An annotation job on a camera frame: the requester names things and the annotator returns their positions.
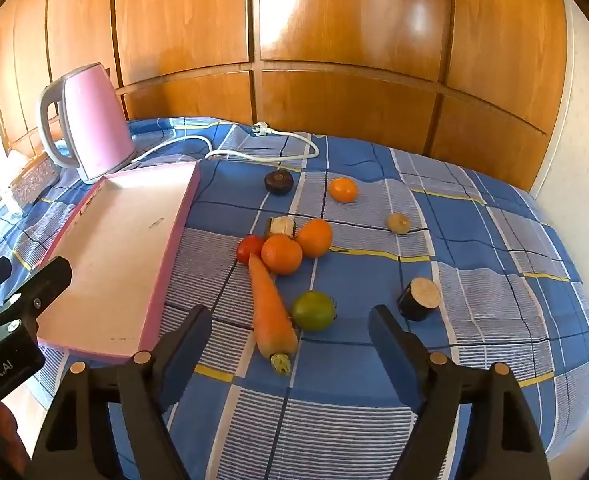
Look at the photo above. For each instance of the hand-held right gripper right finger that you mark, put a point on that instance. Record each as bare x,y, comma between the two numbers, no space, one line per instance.
388,350

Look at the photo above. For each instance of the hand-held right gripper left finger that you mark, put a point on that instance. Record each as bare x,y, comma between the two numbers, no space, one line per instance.
195,331

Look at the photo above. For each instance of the eggplant piece with pale cut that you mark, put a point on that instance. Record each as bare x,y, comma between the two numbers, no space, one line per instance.
282,225
418,300

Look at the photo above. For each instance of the carrot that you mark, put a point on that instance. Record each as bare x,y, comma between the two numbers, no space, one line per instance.
269,310

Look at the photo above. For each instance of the pink tray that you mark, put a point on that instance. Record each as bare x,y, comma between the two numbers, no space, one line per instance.
119,255

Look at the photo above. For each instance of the green tomato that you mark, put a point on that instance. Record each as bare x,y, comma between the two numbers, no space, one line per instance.
313,311

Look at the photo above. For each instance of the red tomato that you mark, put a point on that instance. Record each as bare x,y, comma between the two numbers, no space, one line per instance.
249,248

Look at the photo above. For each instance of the orange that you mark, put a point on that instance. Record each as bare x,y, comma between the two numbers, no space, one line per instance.
282,255
316,237

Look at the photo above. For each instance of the silver patterned tissue box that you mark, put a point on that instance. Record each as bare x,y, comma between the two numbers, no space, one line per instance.
34,180

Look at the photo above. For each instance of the blue plaid blanket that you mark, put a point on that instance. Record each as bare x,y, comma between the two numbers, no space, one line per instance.
474,270

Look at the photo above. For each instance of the small tan round vegetable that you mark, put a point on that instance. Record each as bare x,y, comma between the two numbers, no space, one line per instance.
398,223

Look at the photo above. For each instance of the small orange tomato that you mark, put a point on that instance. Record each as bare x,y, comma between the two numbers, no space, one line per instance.
343,190

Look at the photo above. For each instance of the dark round eggplant piece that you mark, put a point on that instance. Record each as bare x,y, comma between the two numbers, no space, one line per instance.
279,182

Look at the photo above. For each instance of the pink electric kettle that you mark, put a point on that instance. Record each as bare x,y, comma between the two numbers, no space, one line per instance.
99,120

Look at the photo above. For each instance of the wooden wardrobe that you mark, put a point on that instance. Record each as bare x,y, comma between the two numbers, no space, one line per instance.
354,25

